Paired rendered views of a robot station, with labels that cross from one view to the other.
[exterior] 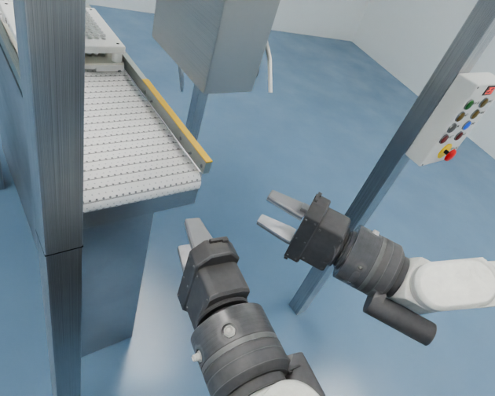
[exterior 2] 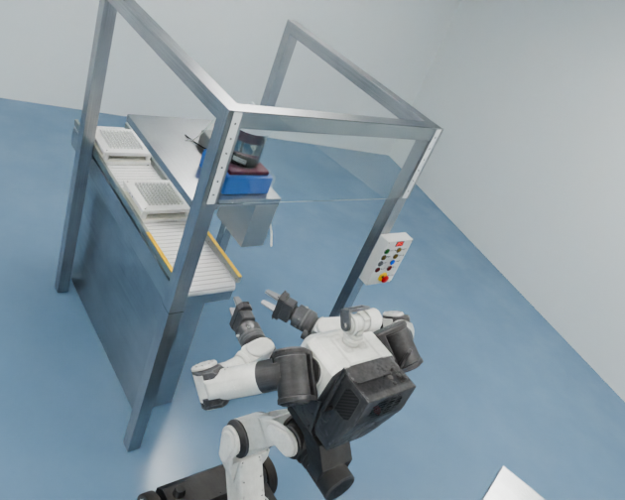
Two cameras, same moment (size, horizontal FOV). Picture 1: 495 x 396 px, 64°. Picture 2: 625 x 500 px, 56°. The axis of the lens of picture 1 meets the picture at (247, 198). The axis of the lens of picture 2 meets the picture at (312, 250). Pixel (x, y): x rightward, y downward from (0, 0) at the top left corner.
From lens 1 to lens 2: 1.63 m
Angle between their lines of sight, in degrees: 9
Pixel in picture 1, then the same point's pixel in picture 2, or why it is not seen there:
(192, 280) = (236, 315)
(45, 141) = (186, 267)
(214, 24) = (247, 221)
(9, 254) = (78, 339)
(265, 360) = (258, 333)
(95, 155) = not seen: hidden behind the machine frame
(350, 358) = not seen: hidden behind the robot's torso
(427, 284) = (320, 324)
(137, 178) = (204, 283)
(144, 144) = (206, 266)
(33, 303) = (100, 374)
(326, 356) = not seen: hidden behind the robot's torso
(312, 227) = (281, 303)
